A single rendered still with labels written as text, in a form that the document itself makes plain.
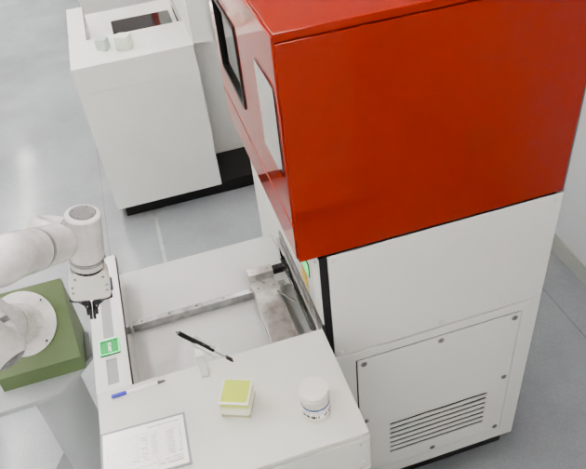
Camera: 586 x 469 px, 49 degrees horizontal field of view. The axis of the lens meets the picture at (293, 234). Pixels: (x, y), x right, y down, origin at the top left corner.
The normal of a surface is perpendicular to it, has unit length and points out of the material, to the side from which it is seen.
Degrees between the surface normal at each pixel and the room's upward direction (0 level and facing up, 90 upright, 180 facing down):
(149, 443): 0
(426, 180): 90
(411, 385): 90
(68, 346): 45
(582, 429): 0
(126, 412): 0
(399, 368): 90
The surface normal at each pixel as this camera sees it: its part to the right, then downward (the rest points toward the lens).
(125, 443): -0.09, -0.76
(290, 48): 0.29, 0.60
